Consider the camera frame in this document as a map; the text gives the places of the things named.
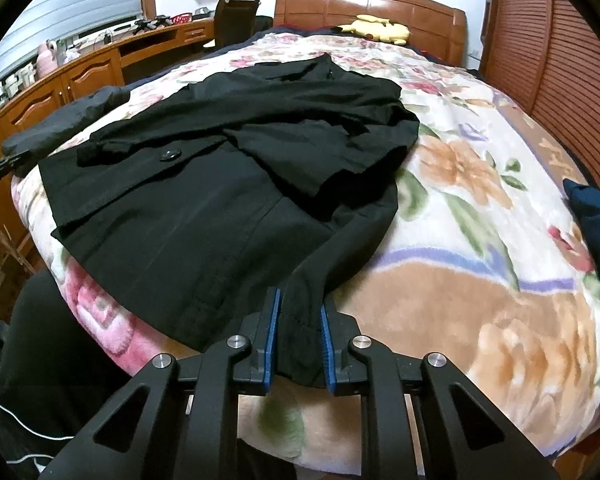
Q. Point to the grey box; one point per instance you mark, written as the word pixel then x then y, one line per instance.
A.
pixel 203 12

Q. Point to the wooden louvred wardrobe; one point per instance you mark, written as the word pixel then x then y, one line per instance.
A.
pixel 545 50

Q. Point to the grey window blind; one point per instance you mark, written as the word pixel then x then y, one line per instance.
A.
pixel 70 15

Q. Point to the dark wooden chair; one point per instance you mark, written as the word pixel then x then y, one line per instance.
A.
pixel 235 20

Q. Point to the person's black pants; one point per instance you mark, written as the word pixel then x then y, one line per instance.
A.
pixel 55 350

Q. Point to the floral blanket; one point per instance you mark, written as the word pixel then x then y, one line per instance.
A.
pixel 455 310

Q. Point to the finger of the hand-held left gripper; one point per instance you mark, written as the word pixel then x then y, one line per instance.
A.
pixel 0 167

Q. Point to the dark grey jacket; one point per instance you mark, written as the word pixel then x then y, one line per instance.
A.
pixel 55 125

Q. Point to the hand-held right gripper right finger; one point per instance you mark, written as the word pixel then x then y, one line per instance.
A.
pixel 327 350

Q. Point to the black buttoned coat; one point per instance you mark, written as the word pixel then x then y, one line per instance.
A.
pixel 180 240

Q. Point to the black tripod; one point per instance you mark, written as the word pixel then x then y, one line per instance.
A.
pixel 150 25

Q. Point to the wooden bed headboard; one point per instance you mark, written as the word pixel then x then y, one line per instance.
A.
pixel 330 5

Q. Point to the yellow plush toy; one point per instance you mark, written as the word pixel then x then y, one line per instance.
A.
pixel 380 30

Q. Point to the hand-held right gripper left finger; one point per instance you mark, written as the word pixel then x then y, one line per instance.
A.
pixel 272 340

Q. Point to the wooden desk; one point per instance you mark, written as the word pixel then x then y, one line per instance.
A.
pixel 90 75

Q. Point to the red basket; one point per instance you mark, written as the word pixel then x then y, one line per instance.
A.
pixel 182 19

